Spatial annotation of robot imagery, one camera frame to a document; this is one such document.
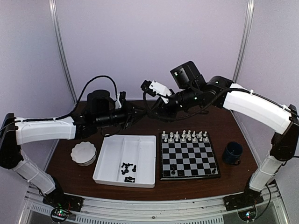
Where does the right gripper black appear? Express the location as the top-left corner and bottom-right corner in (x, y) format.
(148, 85), (200, 122)

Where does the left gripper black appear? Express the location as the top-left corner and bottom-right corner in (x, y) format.
(95, 100), (148, 130)

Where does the white plastic tray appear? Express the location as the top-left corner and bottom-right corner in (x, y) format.
(93, 135), (157, 188)

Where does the black and silver chessboard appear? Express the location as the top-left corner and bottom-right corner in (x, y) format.
(159, 132), (221, 181)

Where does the black chess pawn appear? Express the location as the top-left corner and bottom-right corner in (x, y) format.
(171, 164), (176, 175)

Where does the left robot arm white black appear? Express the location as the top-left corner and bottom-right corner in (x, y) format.
(0, 90), (146, 207)

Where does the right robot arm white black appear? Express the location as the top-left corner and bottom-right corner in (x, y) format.
(142, 61), (299, 206)

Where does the white chess pieces row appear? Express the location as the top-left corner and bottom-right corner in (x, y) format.
(161, 130), (210, 143)

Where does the black chess pieces pile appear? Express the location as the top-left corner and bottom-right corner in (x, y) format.
(121, 162), (137, 183)

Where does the white scalloped bowl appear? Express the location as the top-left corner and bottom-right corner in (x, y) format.
(71, 141), (97, 166)

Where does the dark blue mug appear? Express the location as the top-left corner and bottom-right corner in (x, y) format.
(222, 141), (243, 166)

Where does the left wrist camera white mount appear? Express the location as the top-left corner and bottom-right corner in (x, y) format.
(115, 91), (126, 109)

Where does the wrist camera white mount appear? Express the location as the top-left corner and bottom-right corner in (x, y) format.
(141, 80), (172, 104)
(115, 91), (126, 109)

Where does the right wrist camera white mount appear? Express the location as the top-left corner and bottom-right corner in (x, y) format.
(141, 80), (172, 104)

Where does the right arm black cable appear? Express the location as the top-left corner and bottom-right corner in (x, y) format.
(142, 92), (211, 122)

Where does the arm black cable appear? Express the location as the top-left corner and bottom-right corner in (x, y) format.
(53, 76), (117, 122)
(142, 92), (211, 122)

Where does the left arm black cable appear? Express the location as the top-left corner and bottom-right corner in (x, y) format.
(53, 76), (117, 122)

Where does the aluminium front rail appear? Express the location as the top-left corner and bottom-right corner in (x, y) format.
(16, 183), (291, 224)

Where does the right aluminium frame post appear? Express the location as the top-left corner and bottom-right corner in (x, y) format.
(232, 0), (255, 82)

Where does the aluminium frame post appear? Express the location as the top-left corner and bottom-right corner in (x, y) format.
(49, 0), (77, 104)
(232, 0), (255, 82)

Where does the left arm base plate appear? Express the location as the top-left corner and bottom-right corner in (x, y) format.
(43, 194), (84, 212)

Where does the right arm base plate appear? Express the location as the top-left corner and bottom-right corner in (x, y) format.
(223, 192), (264, 211)

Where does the left aluminium frame post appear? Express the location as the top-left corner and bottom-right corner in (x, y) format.
(49, 0), (77, 104)

